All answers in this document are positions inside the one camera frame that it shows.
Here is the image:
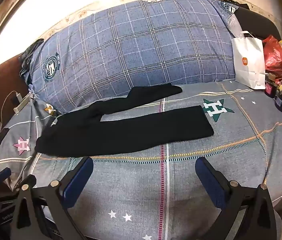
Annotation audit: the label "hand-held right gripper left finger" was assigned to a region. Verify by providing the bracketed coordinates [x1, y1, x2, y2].
[7, 156, 94, 240]

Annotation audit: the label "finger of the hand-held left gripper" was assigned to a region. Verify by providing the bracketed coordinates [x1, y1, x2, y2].
[0, 168, 12, 183]

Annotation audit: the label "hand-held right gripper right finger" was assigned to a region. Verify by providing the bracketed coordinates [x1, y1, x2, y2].
[195, 156, 282, 240]

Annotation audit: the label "black pants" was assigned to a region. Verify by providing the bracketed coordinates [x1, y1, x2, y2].
[34, 84, 215, 158]

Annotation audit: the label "grey star-print bed sheet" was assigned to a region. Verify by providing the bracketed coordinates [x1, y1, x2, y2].
[0, 79, 282, 240]

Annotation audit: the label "white power strip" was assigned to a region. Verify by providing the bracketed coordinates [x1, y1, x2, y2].
[13, 94, 32, 115]

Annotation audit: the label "brown wooden headboard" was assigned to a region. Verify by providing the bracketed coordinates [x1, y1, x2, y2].
[0, 52, 39, 135]

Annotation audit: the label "grey crumpled clothing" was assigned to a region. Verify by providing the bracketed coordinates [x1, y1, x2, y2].
[18, 39, 44, 85]

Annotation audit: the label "white paper bag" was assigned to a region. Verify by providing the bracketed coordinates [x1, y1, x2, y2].
[232, 31, 267, 90]

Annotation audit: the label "blue plaid pillow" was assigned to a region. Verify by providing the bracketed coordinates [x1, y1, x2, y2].
[27, 0, 238, 114]

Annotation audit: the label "red plastic bag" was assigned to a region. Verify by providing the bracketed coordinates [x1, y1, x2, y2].
[262, 35, 282, 84]

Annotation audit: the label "white charging cable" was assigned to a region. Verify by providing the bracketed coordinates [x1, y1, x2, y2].
[0, 91, 19, 133]

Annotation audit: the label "framed wall picture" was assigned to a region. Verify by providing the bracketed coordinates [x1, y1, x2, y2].
[0, 0, 42, 42]

